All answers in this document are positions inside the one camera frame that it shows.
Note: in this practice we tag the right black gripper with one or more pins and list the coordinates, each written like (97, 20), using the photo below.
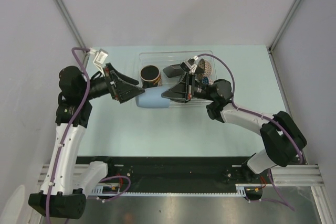
(178, 93)

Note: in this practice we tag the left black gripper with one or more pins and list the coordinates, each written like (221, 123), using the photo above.
(124, 93)

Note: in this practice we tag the black floral square plate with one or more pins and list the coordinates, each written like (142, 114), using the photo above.
(172, 71)

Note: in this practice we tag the red black lacquer cup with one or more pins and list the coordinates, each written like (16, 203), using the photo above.
(150, 76)

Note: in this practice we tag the light blue plastic cup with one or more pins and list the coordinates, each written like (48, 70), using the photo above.
(152, 99)

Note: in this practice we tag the blue patterned bowl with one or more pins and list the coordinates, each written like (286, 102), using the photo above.
(205, 80)

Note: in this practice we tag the beige patterned bowl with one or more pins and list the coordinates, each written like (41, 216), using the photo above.
(204, 68)

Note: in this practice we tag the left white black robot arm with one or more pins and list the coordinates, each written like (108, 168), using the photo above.
(61, 196)

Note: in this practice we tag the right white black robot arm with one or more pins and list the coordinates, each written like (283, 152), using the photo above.
(282, 139)

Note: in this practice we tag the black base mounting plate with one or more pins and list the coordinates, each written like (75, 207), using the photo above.
(181, 175)

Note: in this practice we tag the clear wire dish rack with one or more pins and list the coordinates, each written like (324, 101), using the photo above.
(164, 59)

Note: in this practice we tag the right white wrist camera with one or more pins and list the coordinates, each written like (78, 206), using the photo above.
(190, 66)

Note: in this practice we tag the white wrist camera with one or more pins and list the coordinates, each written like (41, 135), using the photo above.
(99, 57)
(190, 66)

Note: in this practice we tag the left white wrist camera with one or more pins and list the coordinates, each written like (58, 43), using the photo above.
(99, 57)

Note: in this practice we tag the aluminium frame rail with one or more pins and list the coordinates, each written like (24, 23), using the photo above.
(292, 175)

